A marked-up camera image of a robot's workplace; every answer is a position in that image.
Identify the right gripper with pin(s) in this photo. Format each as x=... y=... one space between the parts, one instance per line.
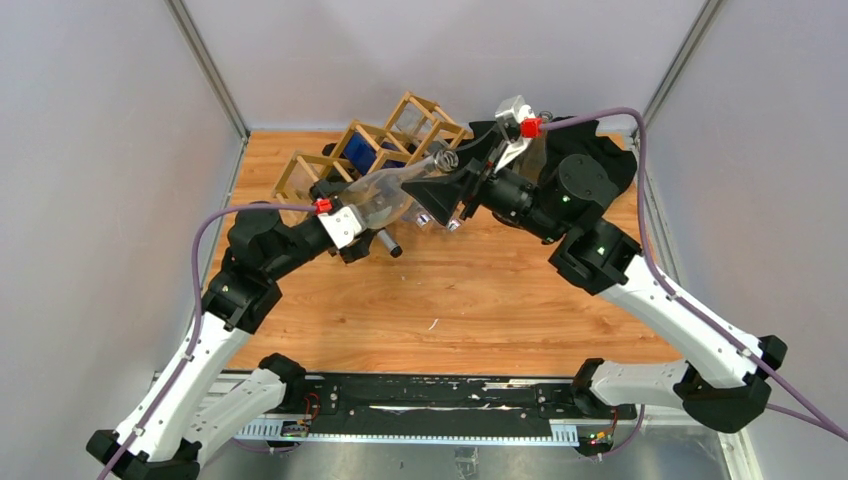
x=441 y=195

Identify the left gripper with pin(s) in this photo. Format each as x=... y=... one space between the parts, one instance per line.
x=358 y=247

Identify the clear bottle pale label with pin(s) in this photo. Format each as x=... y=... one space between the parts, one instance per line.
x=379 y=197

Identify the clear bottle black gold label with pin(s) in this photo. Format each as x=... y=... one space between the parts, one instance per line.
x=533 y=160

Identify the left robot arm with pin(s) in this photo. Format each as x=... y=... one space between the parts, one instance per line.
x=225 y=305

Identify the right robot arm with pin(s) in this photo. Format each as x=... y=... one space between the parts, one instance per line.
x=722 y=379

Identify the small clear bottle lower left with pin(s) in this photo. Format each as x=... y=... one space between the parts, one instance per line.
x=298 y=180

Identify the blue square bottle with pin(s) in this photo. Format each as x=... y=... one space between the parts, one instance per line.
x=423 y=220
x=363 y=156

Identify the wooden wine rack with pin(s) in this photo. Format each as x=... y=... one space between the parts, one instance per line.
x=333 y=166

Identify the dark brown wine bottle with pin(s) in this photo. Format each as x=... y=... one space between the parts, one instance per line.
x=388 y=241

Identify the black cloth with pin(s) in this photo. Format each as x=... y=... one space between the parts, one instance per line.
x=620 y=165

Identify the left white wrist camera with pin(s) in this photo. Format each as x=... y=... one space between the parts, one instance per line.
x=343 y=226

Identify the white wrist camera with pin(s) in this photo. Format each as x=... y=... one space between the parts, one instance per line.
x=343 y=226
x=509 y=116

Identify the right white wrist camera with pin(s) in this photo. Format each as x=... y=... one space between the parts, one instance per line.
x=509 y=116

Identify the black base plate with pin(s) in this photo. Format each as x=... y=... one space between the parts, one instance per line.
x=419 y=407

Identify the aluminium rail frame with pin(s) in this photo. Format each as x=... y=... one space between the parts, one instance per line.
x=591 y=443

